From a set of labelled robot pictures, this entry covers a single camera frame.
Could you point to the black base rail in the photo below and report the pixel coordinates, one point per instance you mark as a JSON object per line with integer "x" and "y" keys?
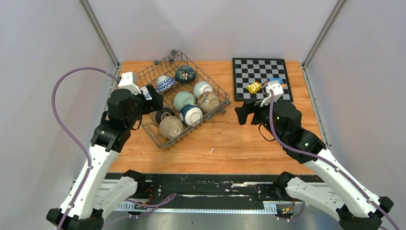
{"x": 212, "y": 193}

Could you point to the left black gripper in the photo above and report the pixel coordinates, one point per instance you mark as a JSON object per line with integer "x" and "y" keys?
{"x": 154, "y": 104}

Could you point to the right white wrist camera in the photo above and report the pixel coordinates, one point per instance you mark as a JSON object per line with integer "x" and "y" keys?
{"x": 273, "y": 90}

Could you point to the cream beige bowl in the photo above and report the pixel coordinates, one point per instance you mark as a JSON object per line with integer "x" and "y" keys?
{"x": 171, "y": 127}

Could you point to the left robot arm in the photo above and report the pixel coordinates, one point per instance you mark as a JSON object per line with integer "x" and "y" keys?
{"x": 82, "y": 208}

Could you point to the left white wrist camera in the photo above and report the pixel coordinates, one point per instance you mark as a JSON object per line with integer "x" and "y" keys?
{"x": 128, "y": 81}

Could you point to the pale green bowl rear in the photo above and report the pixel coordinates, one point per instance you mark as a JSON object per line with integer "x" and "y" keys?
{"x": 201, "y": 87}

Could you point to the pale green bowl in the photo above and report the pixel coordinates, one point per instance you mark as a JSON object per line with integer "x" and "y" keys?
{"x": 201, "y": 87}
{"x": 183, "y": 98}

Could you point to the pale green bowl middle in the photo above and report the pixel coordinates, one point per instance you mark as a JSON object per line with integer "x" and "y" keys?
{"x": 183, "y": 98}

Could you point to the blue floral white bowl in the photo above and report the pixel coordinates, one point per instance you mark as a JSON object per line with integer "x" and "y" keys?
{"x": 146, "y": 93}

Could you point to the yellow toy block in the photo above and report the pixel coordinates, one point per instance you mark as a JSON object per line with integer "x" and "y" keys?
{"x": 253, "y": 87}

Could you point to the black white checkerboard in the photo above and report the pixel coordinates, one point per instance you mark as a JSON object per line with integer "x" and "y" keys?
{"x": 260, "y": 70}

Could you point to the black striped bowl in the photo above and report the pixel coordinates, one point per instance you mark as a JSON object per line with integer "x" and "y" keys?
{"x": 158, "y": 116}

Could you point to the blue zigzag pattern bowl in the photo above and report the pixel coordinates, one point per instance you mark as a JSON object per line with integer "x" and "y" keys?
{"x": 164, "y": 82}

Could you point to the dark blue white bowl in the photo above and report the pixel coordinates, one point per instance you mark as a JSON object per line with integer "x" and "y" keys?
{"x": 190, "y": 114}

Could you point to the grey wire dish rack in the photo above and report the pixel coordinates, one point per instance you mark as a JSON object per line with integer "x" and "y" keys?
{"x": 168, "y": 66}

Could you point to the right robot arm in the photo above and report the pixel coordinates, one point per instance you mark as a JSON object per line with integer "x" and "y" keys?
{"x": 352, "y": 205}

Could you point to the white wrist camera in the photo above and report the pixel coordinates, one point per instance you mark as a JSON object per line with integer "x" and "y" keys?
{"x": 273, "y": 90}
{"x": 128, "y": 81}

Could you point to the orange blue toy car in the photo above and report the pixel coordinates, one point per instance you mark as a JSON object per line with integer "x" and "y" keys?
{"x": 271, "y": 81}

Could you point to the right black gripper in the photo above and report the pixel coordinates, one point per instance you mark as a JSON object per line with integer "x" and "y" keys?
{"x": 249, "y": 107}

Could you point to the dark teal glazed bowl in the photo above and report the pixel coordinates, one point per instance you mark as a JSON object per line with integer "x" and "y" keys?
{"x": 185, "y": 73}

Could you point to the beige speckled bowl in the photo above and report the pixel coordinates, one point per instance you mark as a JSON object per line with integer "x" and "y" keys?
{"x": 208, "y": 101}

